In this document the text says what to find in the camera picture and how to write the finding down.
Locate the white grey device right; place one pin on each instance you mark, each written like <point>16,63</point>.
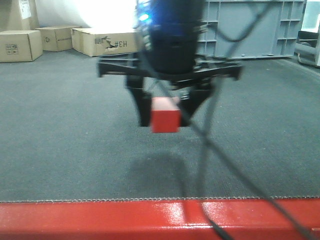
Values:
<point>308,39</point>

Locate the red metal table edge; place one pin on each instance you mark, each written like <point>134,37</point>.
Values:
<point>157,219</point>

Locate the cardboard box far left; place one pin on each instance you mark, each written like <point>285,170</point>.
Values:
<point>20,46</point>

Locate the red magnetic cube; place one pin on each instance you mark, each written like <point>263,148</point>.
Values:
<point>165,115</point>

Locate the dark grey carpet mat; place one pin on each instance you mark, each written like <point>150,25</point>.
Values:
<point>66,134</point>

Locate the grey plastic crate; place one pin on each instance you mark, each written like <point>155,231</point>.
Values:
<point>250,29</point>

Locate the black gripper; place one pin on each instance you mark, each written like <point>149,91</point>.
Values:
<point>195,71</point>

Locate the cardboard box labelled H3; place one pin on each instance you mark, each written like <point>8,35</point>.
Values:
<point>95,42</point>

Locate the small cardboard box middle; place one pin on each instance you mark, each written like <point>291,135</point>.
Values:
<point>57,38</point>

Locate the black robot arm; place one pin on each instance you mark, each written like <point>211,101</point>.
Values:
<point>166,35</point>

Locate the tall cardboard box corner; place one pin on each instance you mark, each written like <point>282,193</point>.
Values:
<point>18,15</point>

